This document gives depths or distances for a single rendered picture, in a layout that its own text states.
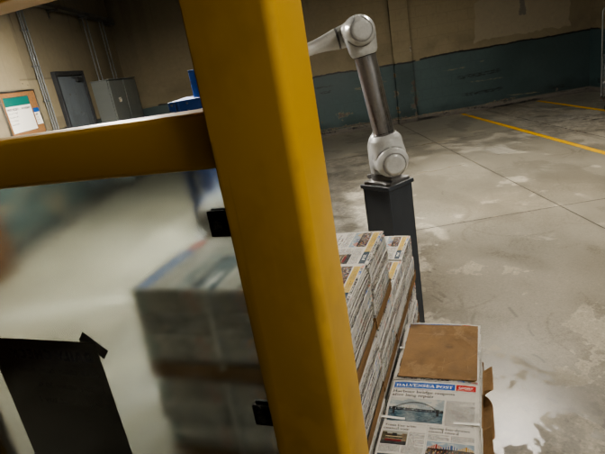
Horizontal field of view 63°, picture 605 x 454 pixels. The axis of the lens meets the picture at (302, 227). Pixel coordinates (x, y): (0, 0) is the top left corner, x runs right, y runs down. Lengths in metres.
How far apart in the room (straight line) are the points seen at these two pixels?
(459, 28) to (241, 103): 11.44
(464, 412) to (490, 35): 10.85
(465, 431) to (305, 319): 1.14
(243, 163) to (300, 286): 0.14
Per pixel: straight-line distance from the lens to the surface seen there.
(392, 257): 2.17
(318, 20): 11.29
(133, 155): 0.58
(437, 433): 1.62
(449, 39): 11.80
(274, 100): 0.47
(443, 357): 1.91
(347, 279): 1.45
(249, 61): 0.47
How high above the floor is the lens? 1.68
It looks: 18 degrees down
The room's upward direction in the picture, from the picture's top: 10 degrees counter-clockwise
